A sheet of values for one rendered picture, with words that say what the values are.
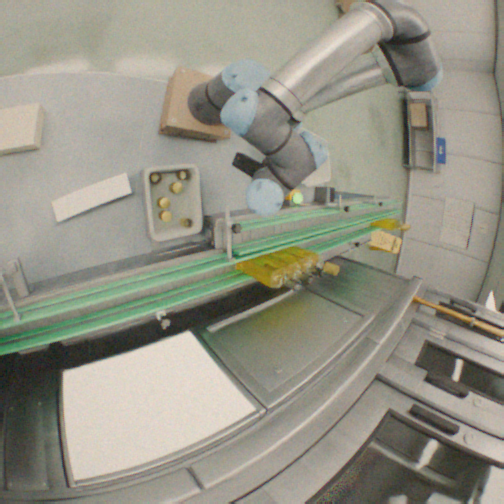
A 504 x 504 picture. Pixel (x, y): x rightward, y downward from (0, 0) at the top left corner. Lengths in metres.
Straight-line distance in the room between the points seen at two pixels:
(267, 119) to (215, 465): 0.57
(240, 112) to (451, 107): 6.46
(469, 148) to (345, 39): 6.07
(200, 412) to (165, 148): 0.74
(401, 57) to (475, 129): 6.03
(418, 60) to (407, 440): 0.77
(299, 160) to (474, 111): 6.39
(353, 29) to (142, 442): 0.79
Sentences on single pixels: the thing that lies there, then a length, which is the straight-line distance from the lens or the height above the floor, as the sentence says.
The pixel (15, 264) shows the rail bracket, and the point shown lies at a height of 0.87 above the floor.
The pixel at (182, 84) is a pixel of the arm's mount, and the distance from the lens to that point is 0.75.
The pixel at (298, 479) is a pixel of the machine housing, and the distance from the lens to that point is 0.47.
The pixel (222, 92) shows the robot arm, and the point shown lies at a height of 1.00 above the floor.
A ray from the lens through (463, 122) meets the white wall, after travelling 6.56.
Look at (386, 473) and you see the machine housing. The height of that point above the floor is 1.60.
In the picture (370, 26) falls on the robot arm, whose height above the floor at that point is 1.37.
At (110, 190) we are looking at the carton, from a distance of 0.68.
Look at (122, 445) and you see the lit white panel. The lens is 0.49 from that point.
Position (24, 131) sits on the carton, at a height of 0.83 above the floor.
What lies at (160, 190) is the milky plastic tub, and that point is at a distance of 0.74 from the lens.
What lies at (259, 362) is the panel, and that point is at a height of 1.20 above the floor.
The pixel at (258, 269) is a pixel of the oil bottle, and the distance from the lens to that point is 0.67.
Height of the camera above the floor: 1.49
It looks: 49 degrees down
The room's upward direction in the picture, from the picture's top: 113 degrees clockwise
